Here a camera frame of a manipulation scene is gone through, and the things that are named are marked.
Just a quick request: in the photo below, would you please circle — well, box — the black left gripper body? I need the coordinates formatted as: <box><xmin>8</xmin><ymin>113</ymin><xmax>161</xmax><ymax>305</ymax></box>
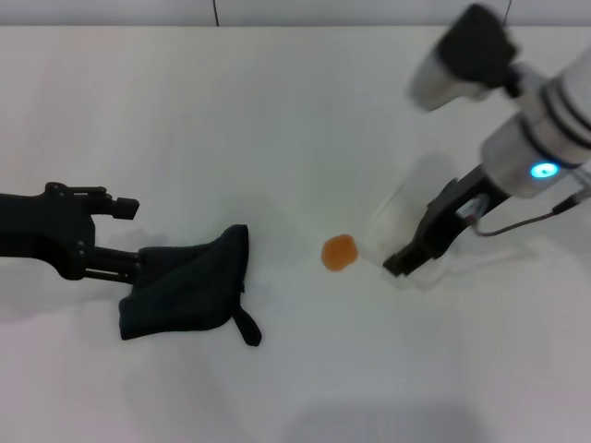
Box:
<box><xmin>0</xmin><ymin>192</ymin><xmax>96</xmax><ymax>281</ymax></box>

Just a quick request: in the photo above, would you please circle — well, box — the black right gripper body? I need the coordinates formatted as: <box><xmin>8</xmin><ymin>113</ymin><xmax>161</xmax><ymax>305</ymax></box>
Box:
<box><xmin>414</xmin><ymin>163</ymin><xmax>510</xmax><ymax>258</ymax></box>

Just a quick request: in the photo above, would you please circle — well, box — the white paper cup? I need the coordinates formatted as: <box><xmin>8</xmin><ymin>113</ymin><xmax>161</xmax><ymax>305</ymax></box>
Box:
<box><xmin>368</xmin><ymin>151</ymin><xmax>463</xmax><ymax>292</ymax></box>

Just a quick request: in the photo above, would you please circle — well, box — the dark blue rag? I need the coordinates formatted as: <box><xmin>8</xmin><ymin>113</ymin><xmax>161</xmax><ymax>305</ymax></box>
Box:
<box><xmin>118</xmin><ymin>223</ymin><xmax>262</xmax><ymax>348</ymax></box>

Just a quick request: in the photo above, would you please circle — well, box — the brown liquid stain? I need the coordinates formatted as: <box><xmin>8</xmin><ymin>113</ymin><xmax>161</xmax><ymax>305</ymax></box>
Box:
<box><xmin>320</xmin><ymin>233</ymin><xmax>359</xmax><ymax>273</ymax></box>

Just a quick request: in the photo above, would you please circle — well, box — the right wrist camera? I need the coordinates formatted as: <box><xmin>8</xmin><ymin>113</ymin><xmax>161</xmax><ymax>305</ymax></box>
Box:
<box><xmin>405</xmin><ymin>3</ymin><xmax>519</xmax><ymax>112</ymax></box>

